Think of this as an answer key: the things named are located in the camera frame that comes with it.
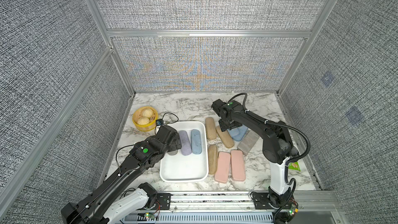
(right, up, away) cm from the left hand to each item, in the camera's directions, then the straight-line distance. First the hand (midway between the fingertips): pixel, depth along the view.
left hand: (173, 139), depth 75 cm
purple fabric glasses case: (+5, -8, +12) cm, 15 cm away
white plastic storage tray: (+3, -19, +12) cm, 23 cm away
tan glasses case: (+28, -2, +15) cm, 32 cm away
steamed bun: (-22, +7, +21) cm, 31 cm away
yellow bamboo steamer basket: (-29, +11, +29) cm, 42 cm away
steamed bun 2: (-21, +12, +25) cm, 35 cm away
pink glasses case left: (+24, -19, +5) cm, 31 cm away
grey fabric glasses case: (-3, -10, +13) cm, 17 cm away
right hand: (+31, +7, +16) cm, 35 cm away
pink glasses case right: (+33, -16, +8) cm, 38 cm away
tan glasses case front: (+20, -12, +8) cm, 24 cm away
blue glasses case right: (+36, 0, +16) cm, 39 cm away
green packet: (+64, -16, +8) cm, 66 cm away
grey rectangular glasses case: (+40, -5, +13) cm, 43 cm away
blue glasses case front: (+11, -5, +16) cm, 19 cm away
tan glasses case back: (+19, +3, +20) cm, 28 cm away
